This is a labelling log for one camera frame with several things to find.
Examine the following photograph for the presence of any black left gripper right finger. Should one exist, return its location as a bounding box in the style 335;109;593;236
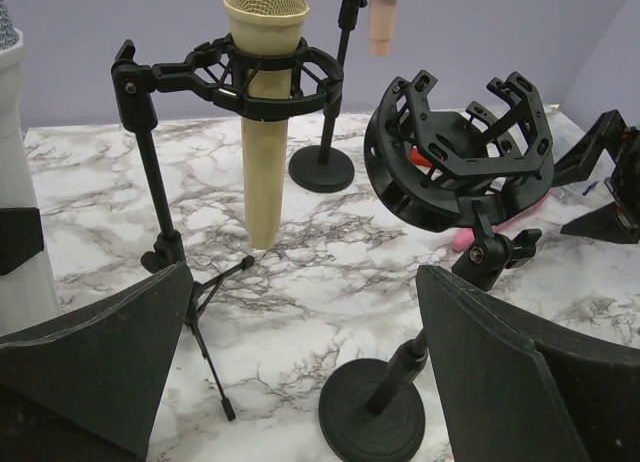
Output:
416;265;639;461

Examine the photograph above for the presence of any red handled adjustable wrench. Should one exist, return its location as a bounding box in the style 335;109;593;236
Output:
409;147;432;167

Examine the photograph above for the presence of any black tripod shock-mount stand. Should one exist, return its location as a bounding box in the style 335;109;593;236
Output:
109;38;345;422

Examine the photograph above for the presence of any clear plastic parts box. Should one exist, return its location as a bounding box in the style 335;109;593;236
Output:
551;133;617;200

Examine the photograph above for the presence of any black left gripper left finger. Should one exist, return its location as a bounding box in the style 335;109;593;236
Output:
1;263;193;461

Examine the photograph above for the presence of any beige microphone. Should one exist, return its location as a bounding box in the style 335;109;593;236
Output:
224;0;309;250

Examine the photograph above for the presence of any black shock-mount round-base stand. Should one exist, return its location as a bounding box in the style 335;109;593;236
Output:
318;71;553;461

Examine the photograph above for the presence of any white grey-headed microphone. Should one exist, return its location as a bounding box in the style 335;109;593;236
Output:
1;3;61;335

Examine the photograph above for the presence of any tall black round-base stand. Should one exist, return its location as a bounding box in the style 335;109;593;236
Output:
288;0;399;193

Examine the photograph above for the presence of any peach microphone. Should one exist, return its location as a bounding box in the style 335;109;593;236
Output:
369;0;398;56

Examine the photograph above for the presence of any pink microphone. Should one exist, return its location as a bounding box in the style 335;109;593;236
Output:
451;186;556;252

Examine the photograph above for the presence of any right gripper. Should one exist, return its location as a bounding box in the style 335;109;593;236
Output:
553;110;639;244

